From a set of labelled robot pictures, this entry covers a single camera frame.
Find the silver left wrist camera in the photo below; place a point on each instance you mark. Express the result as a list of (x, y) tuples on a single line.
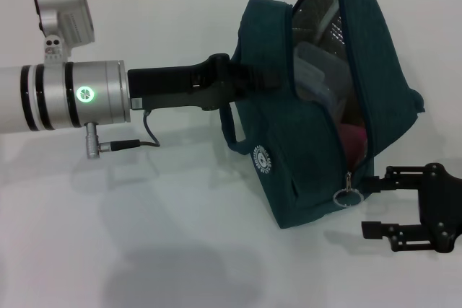
[(65, 1)]

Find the pink peach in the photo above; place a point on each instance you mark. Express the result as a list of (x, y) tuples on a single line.
[(353, 142)]

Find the clear plastic lunch box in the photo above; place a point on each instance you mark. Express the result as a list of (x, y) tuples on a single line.
[(314, 66)]

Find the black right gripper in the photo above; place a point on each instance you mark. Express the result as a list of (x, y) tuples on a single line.
[(444, 207)]

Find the dark teal lunch bag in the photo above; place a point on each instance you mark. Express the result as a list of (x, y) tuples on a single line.
[(307, 178)]

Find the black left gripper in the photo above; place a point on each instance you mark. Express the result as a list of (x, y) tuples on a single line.
[(162, 84)]

